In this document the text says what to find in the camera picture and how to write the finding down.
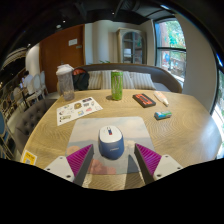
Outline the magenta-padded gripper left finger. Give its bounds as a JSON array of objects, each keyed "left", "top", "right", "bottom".
[{"left": 43, "top": 143, "right": 95, "bottom": 187}]

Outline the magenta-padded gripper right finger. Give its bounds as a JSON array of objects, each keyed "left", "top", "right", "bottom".
[{"left": 133, "top": 143, "right": 184, "bottom": 185}]

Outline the blue and white computer mouse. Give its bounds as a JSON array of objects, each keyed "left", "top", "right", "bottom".
[{"left": 97, "top": 125, "right": 125, "bottom": 161}]

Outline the yellow card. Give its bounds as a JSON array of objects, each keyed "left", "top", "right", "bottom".
[{"left": 20, "top": 149, "right": 38, "bottom": 166}]

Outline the green and white pack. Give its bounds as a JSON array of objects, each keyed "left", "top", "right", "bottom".
[{"left": 153, "top": 110, "right": 173, "bottom": 121}]

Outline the grey tufted armchair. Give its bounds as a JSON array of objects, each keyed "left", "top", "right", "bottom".
[{"left": 13, "top": 98, "right": 58, "bottom": 154}]

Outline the white sticker sheet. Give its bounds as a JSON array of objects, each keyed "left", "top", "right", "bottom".
[{"left": 56, "top": 96, "right": 104, "bottom": 127}]

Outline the clear plastic wrapped snack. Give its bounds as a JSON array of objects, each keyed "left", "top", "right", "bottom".
[{"left": 153, "top": 90, "right": 170, "bottom": 108}]

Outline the white chairs group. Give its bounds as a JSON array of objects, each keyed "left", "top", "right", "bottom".
[{"left": 13, "top": 70, "right": 48, "bottom": 108}]

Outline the clear shaker bottle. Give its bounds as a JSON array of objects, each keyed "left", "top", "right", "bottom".
[{"left": 55, "top": 63, "right": 76, "bottom": 102}]

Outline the brown curved sofa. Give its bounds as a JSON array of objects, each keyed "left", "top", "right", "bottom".
[{"left": 56, "top": 63, "right": 184, "bottom": 98}]

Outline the striped cushion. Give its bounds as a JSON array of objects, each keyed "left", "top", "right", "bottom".
[
  {"left": 87, "top": 70, "right": 113, "bottom": 90},
  {"left": 122, "top": 71, "right": 157, "bottom": 91}
]

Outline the black backpack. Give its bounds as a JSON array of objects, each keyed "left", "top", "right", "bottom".
[{"left": 72, "top": 68, "right": 90, "bottom": 92}]

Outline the person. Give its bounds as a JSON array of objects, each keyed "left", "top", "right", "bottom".
[{"left": 21, "top": 70, "right": 34, "bottom": 96}]

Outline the green drink can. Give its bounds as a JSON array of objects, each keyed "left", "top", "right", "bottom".
[{"left": 110, "top": 69, "right": 124, "bottom": 101}]

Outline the brown wooden door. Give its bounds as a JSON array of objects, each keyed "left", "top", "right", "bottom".
[{"left": 39, "top": 23, "right": 86, "bottom": 94}]

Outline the black framed window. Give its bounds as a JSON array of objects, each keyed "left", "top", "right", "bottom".
[{"left": 153, "top": 18, "right": 188, "bottom": 85}]

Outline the glass door cabinet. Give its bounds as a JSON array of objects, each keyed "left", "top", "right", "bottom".
[{"left": 115, "top": 27, "right": 148, "bottom": 65}]

